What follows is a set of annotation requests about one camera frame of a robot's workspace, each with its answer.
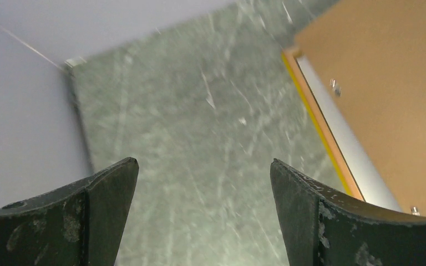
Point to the yellow wooden picture frame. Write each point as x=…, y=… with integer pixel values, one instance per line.
x=290, y=58

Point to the brown cardboard backing board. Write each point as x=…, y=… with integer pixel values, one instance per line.
x=371, y=58

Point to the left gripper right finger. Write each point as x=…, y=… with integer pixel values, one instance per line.
x=323, y=226

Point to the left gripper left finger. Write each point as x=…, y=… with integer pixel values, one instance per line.
x=81, y=223

